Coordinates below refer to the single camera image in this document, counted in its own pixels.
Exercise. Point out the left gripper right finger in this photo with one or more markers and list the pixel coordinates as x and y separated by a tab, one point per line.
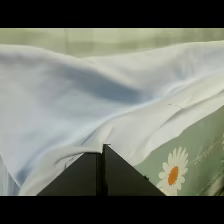
126	176

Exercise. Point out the light blue shirt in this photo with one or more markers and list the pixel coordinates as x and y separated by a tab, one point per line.
83	100

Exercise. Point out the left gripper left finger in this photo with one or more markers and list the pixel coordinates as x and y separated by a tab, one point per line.
80	176

